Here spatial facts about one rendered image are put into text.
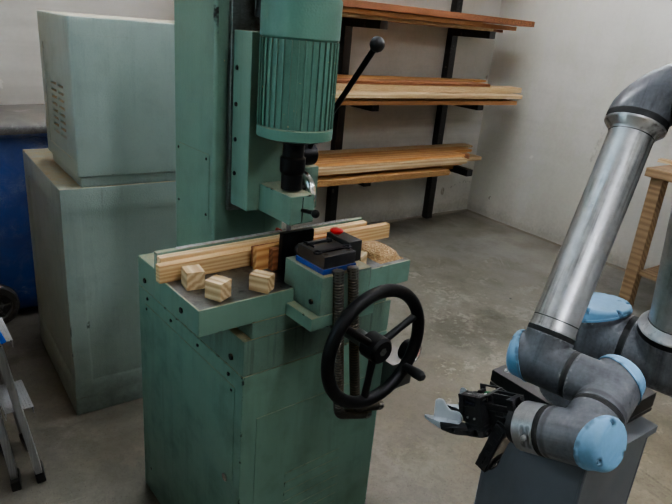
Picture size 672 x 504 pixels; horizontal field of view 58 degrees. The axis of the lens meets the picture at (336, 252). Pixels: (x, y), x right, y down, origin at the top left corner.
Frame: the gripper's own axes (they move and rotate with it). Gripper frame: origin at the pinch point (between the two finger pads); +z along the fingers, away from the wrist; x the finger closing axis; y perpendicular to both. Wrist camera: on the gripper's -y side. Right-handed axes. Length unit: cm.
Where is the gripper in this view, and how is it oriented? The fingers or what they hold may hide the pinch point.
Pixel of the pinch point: (440, 414)
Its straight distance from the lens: 131.7
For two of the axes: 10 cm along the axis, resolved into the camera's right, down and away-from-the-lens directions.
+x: -7.7, 1.6, -6.2
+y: -1.4, -9.9, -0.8
